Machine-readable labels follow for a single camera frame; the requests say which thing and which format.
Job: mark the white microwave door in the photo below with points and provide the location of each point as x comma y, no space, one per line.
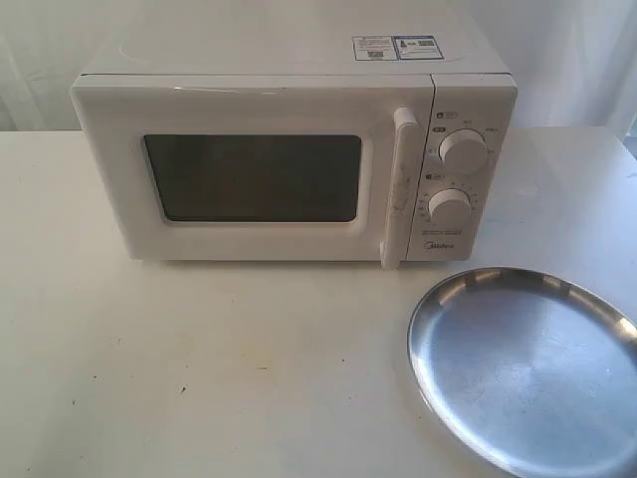
259,168

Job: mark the upper white control knob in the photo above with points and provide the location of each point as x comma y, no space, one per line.
463,151

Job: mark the lower white timer knob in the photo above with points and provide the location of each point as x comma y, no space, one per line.
449,208

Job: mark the white microwave oven body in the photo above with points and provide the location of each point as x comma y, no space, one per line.
473,86

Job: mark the round stainless steel tray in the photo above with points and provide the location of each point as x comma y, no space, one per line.
532,373

